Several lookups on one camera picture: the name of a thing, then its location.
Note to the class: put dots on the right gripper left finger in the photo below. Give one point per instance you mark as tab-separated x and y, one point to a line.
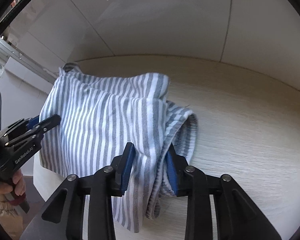
63	216

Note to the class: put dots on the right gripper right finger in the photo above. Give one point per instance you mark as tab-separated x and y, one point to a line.
212	202

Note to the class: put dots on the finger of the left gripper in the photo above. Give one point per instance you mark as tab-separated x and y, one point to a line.
44	125

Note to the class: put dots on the grey white striped pants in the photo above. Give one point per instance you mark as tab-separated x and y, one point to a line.
99	116

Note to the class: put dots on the person's left hand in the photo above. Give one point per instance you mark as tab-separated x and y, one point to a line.
18	187

